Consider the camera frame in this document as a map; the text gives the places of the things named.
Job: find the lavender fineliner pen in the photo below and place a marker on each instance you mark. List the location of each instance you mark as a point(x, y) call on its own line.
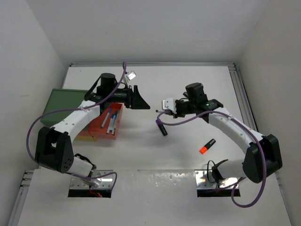
point(106, 119)

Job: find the light blue fineliner pen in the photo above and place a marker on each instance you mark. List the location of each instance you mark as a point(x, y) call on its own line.
point(114, 124)

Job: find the violet fineliner pen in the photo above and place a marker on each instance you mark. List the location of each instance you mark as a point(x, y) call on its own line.
point(161, 111)

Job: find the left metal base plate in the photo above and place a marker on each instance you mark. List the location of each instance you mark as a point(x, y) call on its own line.
point(99, 183)

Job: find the yellow bottom drawer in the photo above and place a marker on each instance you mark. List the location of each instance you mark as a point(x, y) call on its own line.
point(86, 137)

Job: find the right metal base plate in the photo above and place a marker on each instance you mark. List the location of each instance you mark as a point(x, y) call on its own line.
point(205, 181)

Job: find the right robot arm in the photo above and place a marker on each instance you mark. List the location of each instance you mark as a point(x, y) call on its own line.
point(262, 153)

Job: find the metal base plate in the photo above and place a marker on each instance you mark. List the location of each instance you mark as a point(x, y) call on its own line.
point(205, 181)
point(99, 183)

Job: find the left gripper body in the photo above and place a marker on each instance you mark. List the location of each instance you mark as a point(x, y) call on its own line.
point(123, 96)

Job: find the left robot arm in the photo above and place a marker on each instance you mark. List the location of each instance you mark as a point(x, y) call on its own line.
point(54, 145)

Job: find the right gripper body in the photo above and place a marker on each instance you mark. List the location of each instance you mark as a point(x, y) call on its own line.
point(184, 108)

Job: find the coral drawer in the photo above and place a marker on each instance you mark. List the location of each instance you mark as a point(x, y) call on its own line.
point(95, 129)

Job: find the green top drawer box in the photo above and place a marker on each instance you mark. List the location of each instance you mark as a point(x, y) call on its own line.
point(61, 99)

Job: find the orange highlighter marker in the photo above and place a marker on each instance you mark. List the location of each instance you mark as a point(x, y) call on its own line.
point(207, 146)

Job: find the purple highlighter marker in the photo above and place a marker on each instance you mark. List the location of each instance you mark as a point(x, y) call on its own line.
point(161, 127)

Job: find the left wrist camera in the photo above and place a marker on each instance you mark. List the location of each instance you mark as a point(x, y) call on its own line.
point(128, 77)

